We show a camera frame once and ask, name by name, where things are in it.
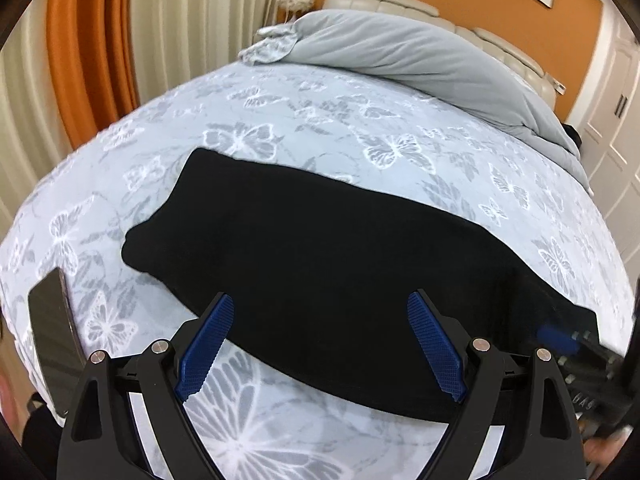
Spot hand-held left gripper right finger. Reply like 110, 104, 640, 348
406, 290, 585, 480

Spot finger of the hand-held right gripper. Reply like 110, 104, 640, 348
536, 321, 625, 403

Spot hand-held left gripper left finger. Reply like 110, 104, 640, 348
56, 293, 236, 480

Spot black pants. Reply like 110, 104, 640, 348
121, 147, 599, 423

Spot person's right hand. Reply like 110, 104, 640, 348
584, 427, 633, 468

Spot black smartphone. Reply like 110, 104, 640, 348
27, 267, 87, 418

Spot black bag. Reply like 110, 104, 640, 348
560, 122, 585, 153

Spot butterfly print bed sheet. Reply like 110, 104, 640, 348
0, 57, 636, 480

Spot white wardrobe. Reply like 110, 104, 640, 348
570, 2, 640, 261

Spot cream curtain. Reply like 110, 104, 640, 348
0, 0, 68, 246
129, 0, 287, 111

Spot grey duvet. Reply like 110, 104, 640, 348
286, 9, 593, 196

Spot butterfly print pillow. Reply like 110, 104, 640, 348
238, 24, 301, 65

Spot orange curtain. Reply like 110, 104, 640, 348
46, 0, 140, 151

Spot cream leather headboard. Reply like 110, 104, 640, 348
322, 0, 566, 108

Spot white bedside ornament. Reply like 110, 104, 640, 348
277, 0, 316, 23

